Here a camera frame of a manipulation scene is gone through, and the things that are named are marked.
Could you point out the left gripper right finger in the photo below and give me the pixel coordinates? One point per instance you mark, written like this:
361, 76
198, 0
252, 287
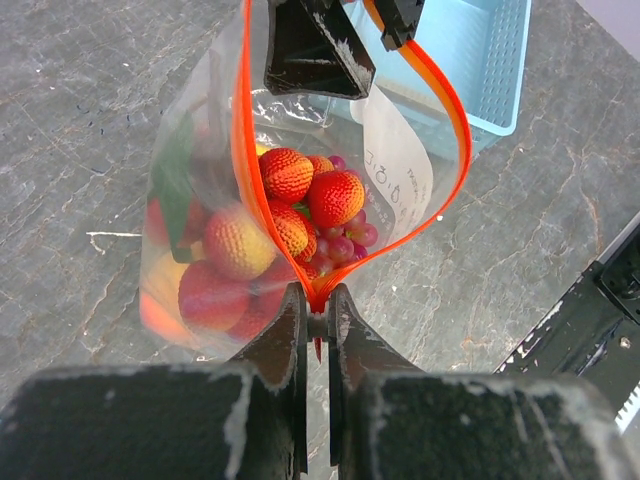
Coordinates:
391, 420

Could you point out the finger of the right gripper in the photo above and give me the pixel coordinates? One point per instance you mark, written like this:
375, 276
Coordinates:
314, 48
400, 20

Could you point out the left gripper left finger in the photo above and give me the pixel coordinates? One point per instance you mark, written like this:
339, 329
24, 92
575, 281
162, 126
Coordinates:
244, 418

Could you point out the light blue plastic basket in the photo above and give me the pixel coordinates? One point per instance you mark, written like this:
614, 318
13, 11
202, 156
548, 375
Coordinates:
480, 46

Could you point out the red yellow strawberry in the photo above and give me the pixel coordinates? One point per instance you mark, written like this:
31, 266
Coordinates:
286, 174
236, 246
334, 198

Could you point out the orange peach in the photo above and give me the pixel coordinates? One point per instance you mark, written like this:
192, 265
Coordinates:
163, 318

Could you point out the clear zip top bag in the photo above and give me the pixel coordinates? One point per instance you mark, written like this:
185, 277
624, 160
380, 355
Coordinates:
303, 146

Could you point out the purple grapes bunch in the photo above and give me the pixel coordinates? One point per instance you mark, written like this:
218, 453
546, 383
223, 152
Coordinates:
341, 246

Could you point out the yellow lemon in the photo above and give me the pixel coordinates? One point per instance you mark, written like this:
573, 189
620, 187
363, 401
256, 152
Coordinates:
163, 279

